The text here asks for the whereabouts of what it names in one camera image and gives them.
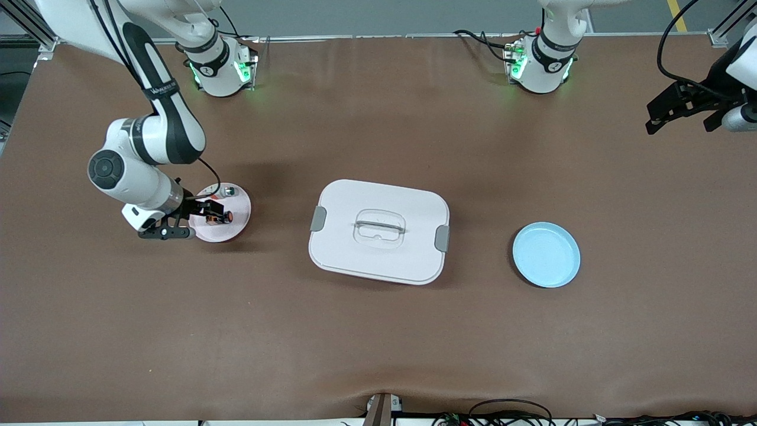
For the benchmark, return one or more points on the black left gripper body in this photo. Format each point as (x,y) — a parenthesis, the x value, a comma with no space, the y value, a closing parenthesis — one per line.
(702,100)

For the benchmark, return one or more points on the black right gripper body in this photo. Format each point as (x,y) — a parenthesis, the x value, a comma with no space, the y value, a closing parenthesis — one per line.
(193,208)

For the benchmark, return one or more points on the black switch with orange button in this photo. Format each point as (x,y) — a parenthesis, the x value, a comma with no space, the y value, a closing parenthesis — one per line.
(220,218)

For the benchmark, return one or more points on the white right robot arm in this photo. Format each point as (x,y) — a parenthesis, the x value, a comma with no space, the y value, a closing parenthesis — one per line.
(171,118)

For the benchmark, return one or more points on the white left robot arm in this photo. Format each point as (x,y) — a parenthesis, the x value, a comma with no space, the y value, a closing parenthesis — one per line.
(544,65)

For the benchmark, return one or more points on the white lidded storage box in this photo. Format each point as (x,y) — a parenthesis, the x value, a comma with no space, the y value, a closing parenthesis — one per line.
(378,260)

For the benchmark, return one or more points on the pink round plate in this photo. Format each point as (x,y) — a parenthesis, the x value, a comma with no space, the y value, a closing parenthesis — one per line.
(233,232)

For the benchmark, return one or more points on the light blue round plate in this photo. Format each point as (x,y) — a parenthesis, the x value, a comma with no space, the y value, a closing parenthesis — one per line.
(547,257)

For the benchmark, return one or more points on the metal table edge strip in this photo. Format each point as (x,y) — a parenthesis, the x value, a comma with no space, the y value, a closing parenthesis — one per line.
(384,36)

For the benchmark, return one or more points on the white switch with green button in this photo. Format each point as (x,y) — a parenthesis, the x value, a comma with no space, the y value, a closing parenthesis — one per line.
(227,191)

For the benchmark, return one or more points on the aluminium frame profile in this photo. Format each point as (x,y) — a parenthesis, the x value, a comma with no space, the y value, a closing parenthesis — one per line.
(29,23)
(718,36)

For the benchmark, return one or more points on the metal table edge bracket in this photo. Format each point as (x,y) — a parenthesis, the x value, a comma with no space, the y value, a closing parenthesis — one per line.
(381,414)

